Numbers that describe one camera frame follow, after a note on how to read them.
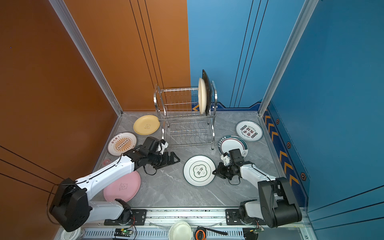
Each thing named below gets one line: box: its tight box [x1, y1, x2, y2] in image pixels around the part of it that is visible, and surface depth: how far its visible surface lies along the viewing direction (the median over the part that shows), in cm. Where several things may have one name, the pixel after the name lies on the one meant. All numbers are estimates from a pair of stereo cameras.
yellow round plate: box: [133, 115, 161, 136], surface depth 114 cm
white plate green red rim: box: [218, 135, 249, 158], surface depth 102 cm
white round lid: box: [60, 227, 82, 240], surface depth 65 cm
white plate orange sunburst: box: [107, 132, 137, 157], surface depth 104 cm
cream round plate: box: [198, 77, 208, 115], surface depth 74 cm
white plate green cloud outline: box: [183, 154, 216, 187], surface depth 90 cm
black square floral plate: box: [202, 69, 213, 116], surface depth 75 cm
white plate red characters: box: [235, 120, 264, 142], surface depth 111 cm
